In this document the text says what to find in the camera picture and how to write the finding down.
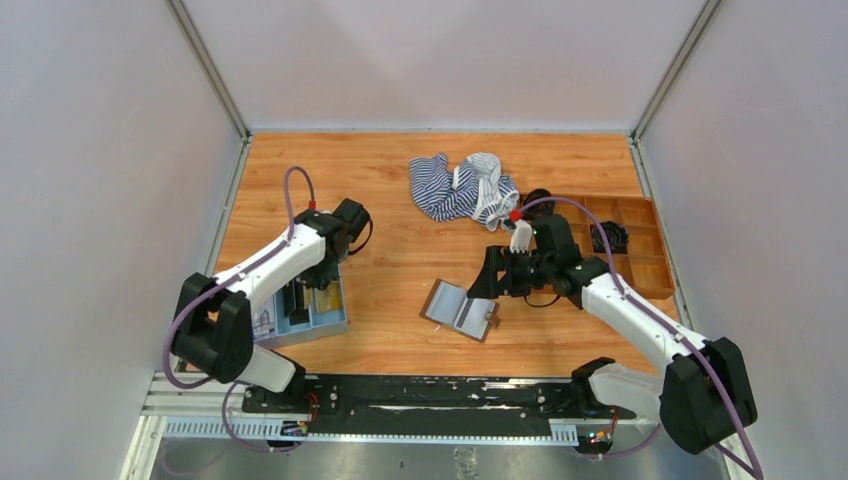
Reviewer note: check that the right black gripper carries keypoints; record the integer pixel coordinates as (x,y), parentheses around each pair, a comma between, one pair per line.
(499,259)

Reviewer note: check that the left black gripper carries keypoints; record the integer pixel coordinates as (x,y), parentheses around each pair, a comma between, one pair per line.
(317,280)

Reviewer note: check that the brown leather card holder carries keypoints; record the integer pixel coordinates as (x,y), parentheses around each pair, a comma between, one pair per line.
(448,306)

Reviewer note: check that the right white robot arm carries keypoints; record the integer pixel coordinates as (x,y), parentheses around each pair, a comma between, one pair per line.
(703,394)

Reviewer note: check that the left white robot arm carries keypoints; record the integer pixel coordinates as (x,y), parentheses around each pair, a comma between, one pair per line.
(212,327)

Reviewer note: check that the gold card in box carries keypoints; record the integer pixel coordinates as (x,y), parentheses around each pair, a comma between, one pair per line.
(329,299)

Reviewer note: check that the black coiled belt top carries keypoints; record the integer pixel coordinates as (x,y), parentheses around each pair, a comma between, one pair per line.
(536,199)

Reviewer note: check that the black coiled belt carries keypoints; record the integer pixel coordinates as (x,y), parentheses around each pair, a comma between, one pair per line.
(536,199)
(617,238)

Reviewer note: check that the blue striped cloth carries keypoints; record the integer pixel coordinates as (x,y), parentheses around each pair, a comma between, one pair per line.
(477,188)

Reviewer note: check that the blue plastic organizer box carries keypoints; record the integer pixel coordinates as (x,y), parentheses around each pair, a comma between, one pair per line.
(289,318)

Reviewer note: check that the black coiled belt right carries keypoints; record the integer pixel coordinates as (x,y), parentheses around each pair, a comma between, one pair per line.
(617,238)

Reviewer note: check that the wooden compartment tray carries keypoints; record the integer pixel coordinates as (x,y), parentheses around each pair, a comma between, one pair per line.
(633,230)

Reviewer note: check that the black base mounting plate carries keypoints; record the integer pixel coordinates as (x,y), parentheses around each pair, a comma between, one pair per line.
(433,406)

